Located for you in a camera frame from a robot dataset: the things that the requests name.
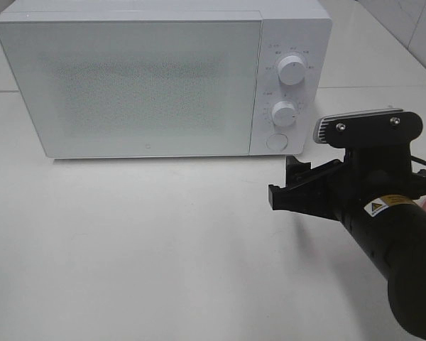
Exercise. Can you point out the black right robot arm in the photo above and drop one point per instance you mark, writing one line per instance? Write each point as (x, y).
(396, 245)

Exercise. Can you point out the white microwave oven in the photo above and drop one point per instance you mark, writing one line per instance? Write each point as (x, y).
(298, 27)

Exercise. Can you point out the white upper microwave knob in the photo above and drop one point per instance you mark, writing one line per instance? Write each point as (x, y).
(291, 69)

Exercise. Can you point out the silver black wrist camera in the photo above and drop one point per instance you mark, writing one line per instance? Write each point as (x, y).
(368, 129)

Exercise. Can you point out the white microwave door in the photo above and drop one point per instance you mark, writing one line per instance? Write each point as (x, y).
(114, 89)

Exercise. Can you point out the white microwave knob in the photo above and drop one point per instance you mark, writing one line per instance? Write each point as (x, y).
(291, 69)
(284, 114)

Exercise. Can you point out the white lower microwave knob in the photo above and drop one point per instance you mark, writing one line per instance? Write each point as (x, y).
(284, 114)

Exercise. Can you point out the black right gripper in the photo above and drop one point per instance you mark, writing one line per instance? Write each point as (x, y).
(367, 180)

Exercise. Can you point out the round white door button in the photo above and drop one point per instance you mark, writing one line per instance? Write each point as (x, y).
(277, 142)

